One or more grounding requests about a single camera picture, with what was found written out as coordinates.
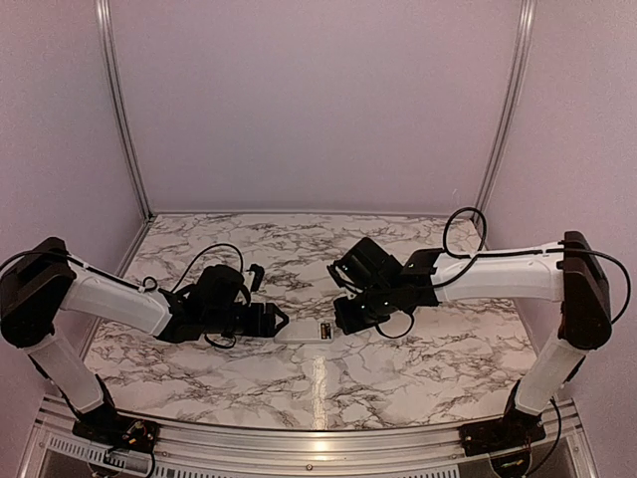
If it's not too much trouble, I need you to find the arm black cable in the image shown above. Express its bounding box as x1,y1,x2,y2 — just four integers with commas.
173,242,245,290
443,206,488,260

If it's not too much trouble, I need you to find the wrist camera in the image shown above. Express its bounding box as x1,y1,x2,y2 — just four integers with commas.
326,263,350,288
247,263,265,293

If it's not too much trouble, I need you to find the front aluminium rail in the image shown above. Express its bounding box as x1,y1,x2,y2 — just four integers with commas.
29,397,598,478

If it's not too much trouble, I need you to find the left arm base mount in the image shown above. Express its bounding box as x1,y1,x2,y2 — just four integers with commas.
72,375,159,454

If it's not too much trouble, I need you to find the left aluminium frame post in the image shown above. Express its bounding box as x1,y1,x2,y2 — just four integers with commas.
95,0,153,222

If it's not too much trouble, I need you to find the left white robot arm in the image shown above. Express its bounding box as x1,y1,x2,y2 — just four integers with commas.
1,237,290,443

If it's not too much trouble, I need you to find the black gold battery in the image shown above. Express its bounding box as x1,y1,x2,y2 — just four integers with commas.
320,323,332,341

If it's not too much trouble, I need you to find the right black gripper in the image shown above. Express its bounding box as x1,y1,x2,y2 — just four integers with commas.
333,283,398,335

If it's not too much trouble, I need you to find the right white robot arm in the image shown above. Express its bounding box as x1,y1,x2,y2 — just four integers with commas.
327,231,612,446

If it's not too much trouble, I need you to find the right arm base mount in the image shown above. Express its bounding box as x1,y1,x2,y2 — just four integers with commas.
459,388,546,456

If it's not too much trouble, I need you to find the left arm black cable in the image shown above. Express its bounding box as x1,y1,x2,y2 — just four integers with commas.
173,242,245,290

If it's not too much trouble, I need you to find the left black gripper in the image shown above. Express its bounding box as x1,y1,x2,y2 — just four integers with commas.
204,302,290,338

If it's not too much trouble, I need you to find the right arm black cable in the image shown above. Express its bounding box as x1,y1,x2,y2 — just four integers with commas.
443,206,488,260

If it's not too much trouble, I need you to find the white remote control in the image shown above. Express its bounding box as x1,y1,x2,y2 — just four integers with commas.
274,320,333,345

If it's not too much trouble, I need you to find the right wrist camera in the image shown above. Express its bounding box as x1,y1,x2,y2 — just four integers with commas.
326,263,350,288

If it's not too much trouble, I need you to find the aluminium frame post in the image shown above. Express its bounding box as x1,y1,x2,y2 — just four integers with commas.
95,0,153,222
475,0,537,212

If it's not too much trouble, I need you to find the right aluminium frame post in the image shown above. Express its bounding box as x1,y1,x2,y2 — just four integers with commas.
475,0,537,212

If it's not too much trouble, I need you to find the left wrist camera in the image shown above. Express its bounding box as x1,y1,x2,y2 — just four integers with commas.
247,263,265,293

